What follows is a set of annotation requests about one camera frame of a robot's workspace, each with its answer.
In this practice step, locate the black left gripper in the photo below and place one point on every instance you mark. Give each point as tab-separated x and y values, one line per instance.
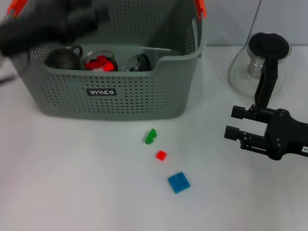
36	29

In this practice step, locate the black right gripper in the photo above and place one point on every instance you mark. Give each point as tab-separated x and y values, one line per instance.
286	134

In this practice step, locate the dark red long brick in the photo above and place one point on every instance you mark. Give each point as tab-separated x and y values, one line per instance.
96	62

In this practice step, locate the white toy plate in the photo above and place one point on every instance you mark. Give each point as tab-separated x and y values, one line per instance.
96	70

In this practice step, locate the blue square toy brick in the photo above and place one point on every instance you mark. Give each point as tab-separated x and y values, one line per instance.
179	183

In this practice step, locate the small red toy brick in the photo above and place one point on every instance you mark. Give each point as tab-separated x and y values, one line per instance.
161	155

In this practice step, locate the green toy brick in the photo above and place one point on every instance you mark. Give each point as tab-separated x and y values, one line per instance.
151	137

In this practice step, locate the grey perforated storage basket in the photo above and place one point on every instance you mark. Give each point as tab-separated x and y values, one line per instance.
132	103

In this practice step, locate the dark clay teapot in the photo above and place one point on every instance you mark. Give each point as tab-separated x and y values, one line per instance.
62	59

